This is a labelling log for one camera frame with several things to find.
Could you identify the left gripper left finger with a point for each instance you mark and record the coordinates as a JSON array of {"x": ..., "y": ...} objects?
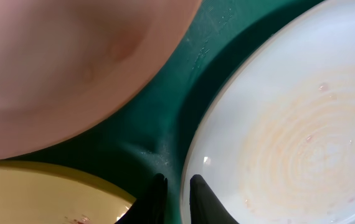
[{"x": 150, "y": 208}]

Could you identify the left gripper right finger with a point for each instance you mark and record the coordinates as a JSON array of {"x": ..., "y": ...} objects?
[{"x": 205, "y": 207}]

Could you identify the teal plastic tray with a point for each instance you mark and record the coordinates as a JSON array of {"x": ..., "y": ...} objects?
[{"x": 152, "y": 133}]

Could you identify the light blue plate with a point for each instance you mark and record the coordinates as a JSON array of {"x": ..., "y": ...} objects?
[{"x": 277, "y": 144}]

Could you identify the white plate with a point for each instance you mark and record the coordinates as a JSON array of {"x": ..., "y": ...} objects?
[{"x": 66, "y": 65}]

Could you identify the yellow plate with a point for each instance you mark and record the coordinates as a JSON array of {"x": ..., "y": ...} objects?
[{"x": 35, "y": 192}]

